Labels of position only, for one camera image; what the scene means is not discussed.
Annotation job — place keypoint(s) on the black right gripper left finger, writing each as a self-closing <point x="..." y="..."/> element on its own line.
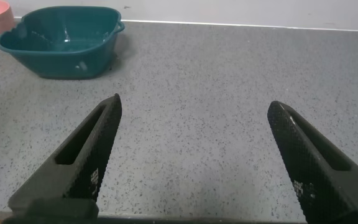
<point x="82" y="161"/>

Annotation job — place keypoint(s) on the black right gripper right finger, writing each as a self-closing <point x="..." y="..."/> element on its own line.
<point x="322" y="174"/>

